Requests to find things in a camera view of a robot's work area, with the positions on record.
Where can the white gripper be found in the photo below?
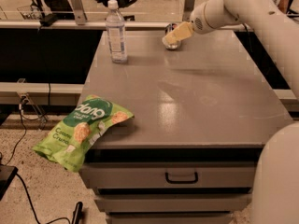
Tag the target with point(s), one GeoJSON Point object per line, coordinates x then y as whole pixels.
{"type": "Point", "coordinates": [198, 21]}

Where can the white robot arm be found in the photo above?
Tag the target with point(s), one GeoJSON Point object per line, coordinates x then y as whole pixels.
{"type": "Point", "coordinates": [275, 194]}

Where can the clear plastic water bottle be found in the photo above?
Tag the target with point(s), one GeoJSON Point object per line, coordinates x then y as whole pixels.
{"type": "Point", "coordinates": [116, 33]}

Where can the grey drawer cabinet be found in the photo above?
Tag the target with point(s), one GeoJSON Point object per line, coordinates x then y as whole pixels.
{"type": "Point", "coordinates": [203, 108]}

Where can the black power adapter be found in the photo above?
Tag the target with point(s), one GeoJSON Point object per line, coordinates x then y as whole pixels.
{"type": "Point", "coordinates": [48, 20]}

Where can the green chips bag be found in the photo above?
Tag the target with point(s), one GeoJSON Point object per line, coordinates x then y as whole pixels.
{"type": "Point", "coordinates": [69, 140]}

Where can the black box on floor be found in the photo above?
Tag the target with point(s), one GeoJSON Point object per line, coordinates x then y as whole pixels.
{"type": "Point", "coordinates": [7, 174]}

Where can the metal bracket post middle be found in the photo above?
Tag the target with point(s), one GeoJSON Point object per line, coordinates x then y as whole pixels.
{"type": "Point", "coordinates": [187, 9]}

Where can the metal bracket post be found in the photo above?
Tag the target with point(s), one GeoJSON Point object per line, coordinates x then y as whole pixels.
{"type": "Point", "coordinates": [80, 17]}
{"type": "Point", "coordinates": [187, 9]}

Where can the metal bracket post left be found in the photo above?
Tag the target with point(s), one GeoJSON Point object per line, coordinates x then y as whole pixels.
{"type": "Point", "coordinates": [80, 17]}

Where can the black drawer handle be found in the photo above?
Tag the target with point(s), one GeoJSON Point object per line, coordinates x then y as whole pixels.
{"type": "Point", "coordinates": [181, 179]}

